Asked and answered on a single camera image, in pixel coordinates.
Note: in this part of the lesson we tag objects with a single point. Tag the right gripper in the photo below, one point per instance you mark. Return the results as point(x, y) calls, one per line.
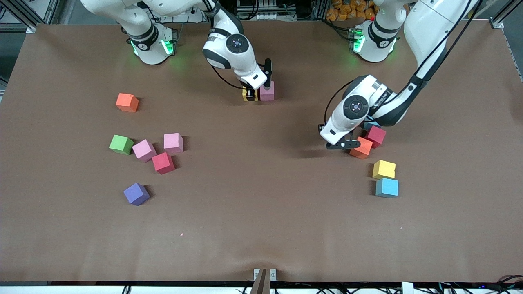
point(249, 93)

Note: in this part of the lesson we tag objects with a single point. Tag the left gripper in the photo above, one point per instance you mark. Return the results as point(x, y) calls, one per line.
point(320, 128)

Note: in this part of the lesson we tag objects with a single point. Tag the yellow foam block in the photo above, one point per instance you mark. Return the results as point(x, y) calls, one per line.
point(244, 97)

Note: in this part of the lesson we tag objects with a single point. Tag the orange foam block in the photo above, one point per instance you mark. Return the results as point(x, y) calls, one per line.
point(126, 103)
point(363, 151)

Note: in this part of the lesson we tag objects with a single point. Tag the light pink foam block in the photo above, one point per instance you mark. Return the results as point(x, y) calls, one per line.
point(173, 143)

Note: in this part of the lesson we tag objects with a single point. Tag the red foam block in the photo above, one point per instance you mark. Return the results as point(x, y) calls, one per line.
point(376, 136)
point(163, 163)

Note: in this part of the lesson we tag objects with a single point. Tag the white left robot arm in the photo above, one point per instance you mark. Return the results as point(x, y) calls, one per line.
point(429, 24)

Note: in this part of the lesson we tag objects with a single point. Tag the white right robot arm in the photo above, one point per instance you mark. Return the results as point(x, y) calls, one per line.
point(245, 61)

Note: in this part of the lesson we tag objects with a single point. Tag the blue foam block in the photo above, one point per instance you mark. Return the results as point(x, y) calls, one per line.
point(371, 125)
point(387, 188)

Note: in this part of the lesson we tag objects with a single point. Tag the yellow foam block chipped corner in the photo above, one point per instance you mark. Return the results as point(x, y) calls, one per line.
point(384, 170)

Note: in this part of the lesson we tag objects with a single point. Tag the grey metal rack device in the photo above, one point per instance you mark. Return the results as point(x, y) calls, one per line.
point(257, 10)

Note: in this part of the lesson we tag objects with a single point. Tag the table cover sheet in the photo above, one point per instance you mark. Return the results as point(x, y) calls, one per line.
point(261, 204)

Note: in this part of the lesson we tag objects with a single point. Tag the pile of orange objects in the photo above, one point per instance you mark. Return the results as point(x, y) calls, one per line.
point(343, 10)

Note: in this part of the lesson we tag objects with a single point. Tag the green foam block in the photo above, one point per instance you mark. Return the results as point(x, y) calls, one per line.
point(121, 144)

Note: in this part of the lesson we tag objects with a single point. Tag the purple foam block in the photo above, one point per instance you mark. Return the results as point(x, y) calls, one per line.
point(136, 194)

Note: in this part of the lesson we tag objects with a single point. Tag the white table edge strip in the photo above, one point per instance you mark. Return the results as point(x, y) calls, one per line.
point(81, 290)

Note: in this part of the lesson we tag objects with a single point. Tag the small metal bracket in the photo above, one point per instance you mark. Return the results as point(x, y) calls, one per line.
point(273, 274)

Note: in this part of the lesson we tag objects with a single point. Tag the aluminium table edge rail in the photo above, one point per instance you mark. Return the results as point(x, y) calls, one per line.
point(517, 57)

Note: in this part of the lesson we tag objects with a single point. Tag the aluminium frame profile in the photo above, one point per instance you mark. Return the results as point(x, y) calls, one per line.
point(19, 14)
point(503, 10)

